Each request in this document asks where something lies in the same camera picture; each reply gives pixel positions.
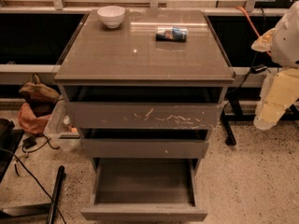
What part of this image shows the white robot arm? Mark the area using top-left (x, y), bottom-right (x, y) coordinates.
top-left (251, 2), bottom-right (299, 130)

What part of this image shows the orange cable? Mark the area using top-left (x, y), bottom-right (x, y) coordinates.
top-left (235, 6), bottom-right (272, 57)

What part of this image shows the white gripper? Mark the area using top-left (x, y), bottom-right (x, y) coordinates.
top-left (251, 28), bottom-right (299, 131)

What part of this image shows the grey bottom drawer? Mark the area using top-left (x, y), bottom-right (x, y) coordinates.
top-left (81, 159), bottom-right (207, 222)

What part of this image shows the black adapter on rail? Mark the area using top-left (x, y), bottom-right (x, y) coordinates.
top-left (250, 64), bottom-right (267, 74)

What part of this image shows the black floor cable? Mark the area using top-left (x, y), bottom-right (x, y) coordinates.
top-left (0, 147), bottom-right (67, 224)

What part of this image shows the scratched grey top drawer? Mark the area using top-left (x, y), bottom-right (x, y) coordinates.
top-left (64, 86), bottom-right (224, 131)

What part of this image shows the orange cloth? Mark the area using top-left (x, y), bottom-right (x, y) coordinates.
top-left (18, 103), bottom-right (50, 134)

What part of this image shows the white bowl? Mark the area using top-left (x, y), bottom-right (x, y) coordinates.
top-left (97, 6), bottom-right (125, 28)

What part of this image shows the black power adapter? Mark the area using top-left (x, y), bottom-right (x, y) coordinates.
top-left (23, 136), bottom-right (36, 148)

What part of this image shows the black table frame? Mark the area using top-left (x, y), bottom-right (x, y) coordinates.
top-left (220, 87), bottom-right (299, 147)

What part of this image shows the grey drawer cabinet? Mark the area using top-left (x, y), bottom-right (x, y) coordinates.
top-left (53, 8), bottom-right (235, 185)

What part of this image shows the clear plastic container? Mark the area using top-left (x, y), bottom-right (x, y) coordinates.
top-left (44, 100), bottom-right (80, 152)

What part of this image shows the blue crushed drink can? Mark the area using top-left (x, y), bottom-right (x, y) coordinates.
top-left (155, 26), bottom-right (188, 42)

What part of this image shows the black metal stand leg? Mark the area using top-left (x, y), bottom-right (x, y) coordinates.
top-left (0, 165), bottom-right (66, 224)

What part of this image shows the grey middle drawer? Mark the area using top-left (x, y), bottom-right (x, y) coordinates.
top-left (81, 129), bottom-right (209, 159)

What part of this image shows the black bin at left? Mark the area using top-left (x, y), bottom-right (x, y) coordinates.
top-left (0, 119), bottom-right (24, 182)

